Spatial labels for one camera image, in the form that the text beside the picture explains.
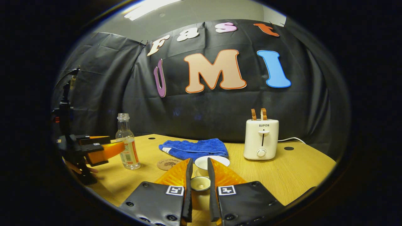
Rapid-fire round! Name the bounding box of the clear plastic water bottle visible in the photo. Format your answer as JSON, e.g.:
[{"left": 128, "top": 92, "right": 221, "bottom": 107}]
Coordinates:
[{"left": 115, "top": 113, "right": 141, "bottom": 170}]

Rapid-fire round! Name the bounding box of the blue towel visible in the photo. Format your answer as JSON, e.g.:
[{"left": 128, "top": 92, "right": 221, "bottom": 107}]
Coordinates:
[{"left": 159, "top": 138, "right": 229, "bottom": 162}]

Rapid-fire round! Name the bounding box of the round cork coaster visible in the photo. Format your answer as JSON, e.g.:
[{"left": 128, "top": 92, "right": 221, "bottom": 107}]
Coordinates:
[{"left": 157, "top": 158, "right": 183, "bottom": 171}]

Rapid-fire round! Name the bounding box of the black backdrop cloth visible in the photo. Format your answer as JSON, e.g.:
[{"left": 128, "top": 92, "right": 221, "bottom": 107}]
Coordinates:
[{"left": 52, "top": 19, "right": 349, "bottom": 160}]

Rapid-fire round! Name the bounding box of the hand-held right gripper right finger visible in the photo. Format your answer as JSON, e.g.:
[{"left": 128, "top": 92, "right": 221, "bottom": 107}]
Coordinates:
[{"left": 207, "top": 158, "right": 286, "bottom": 226}]

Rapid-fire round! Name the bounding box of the white toaster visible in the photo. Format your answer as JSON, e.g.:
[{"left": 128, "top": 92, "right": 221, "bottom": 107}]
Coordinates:
[{"left": 244, "top": 119, "right": 279, "bottom": 160}]

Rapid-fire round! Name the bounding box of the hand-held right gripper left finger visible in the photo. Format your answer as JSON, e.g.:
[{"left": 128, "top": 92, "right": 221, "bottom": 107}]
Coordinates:
[{"left": 118, "top": 158, "right": 194, "bottom": 226}]

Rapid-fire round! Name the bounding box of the white power cable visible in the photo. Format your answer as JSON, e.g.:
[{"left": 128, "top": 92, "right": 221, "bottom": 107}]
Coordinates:
[{"left": 278, "top": 137, "right": 306, "bottom": 144}]

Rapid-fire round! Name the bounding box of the cream ceramic teacup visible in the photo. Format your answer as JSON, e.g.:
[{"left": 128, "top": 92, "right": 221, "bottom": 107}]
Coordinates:
[{"left": 195, "top": 155, "right": 230, "bottom": 177}]

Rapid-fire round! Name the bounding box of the cream teacup lid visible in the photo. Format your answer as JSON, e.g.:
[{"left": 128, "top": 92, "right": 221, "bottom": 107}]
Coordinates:
[{"left": 191, "top": 176, "right": 211, "bottom": 192}]

